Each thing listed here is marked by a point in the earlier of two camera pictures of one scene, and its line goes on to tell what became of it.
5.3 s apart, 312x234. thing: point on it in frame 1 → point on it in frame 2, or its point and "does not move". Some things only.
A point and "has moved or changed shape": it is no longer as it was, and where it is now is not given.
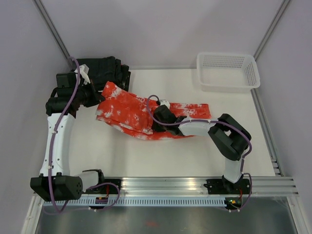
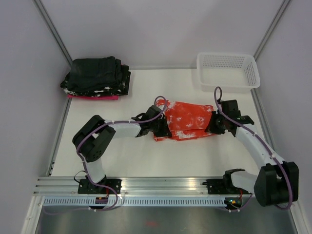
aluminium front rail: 257,185 does not move
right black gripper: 156,127 → 211,127
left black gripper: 96,97 → 165,132
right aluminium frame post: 271,29 does not move
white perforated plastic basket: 227,72 does not move
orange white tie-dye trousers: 119,110 has moved or changed shape
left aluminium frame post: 50,25 does not move
